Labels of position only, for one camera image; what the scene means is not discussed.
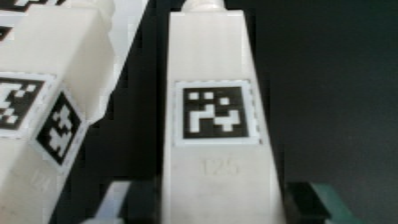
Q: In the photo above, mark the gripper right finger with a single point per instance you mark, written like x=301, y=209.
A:
x=315, y=206

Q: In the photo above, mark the marker tag base plate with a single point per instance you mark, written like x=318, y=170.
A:
x=127, y=23

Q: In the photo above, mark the white desk leg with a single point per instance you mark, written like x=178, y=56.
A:
x=221, y=188
x=38, y=152

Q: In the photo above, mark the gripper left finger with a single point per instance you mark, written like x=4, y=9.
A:
x=128, y=204

